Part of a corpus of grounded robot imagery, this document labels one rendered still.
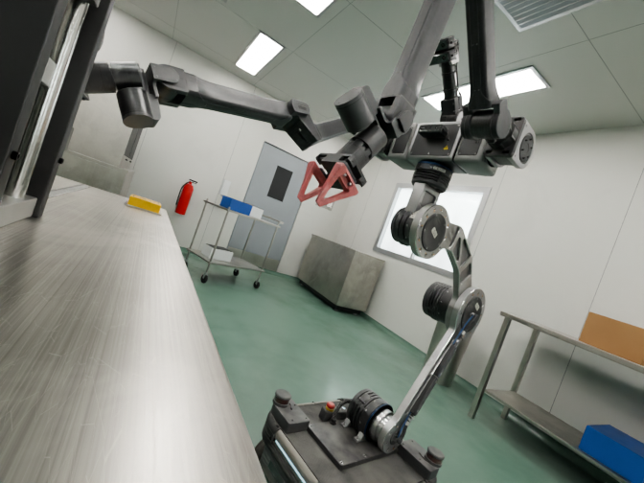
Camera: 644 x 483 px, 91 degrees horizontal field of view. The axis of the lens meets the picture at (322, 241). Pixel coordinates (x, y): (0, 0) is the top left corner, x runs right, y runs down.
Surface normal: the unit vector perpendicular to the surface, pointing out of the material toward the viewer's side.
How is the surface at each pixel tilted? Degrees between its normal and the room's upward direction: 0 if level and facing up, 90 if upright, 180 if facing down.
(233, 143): 90
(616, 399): 90
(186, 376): 0
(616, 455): 90
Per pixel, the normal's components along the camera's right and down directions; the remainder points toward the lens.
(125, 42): 0.47, 0.19
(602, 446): -0.81, -0.29
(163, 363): 0.34, -0.94
